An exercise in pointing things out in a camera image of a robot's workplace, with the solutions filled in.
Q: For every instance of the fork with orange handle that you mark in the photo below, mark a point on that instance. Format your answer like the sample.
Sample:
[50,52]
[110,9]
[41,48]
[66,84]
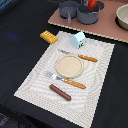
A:
[68,81]

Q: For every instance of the small milk carton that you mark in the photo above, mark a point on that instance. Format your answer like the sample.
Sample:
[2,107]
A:
[78,40]

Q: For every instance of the pink toy stove board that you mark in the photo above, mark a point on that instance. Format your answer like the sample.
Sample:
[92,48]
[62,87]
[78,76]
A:
[104,27]

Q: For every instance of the round beige plate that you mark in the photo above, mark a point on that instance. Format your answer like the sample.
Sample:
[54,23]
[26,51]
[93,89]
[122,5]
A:
[69,66]

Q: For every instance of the beige woven placemat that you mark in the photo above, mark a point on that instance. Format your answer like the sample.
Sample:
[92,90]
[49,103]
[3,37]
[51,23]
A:
[81,108]

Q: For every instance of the small grey saucepan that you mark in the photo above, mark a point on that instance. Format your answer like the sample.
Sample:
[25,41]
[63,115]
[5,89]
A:
[68,9]

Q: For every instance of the knife with orange handle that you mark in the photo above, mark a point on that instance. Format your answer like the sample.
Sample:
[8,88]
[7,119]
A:
[79,55]

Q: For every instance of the cream bowl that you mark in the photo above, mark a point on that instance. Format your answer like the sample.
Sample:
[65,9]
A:
[122,15]

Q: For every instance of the large grey pot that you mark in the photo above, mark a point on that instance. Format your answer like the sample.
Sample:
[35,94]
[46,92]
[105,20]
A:
[86,15]

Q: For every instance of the yellow toy pastry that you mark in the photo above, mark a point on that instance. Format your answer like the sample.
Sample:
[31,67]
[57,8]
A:
[49,37]

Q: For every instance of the red toy pepper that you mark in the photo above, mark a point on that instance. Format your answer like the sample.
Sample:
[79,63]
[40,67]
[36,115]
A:
[92,4]

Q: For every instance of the brown toy sausage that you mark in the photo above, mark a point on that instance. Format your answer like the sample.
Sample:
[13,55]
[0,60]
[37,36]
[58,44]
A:
[60,92]

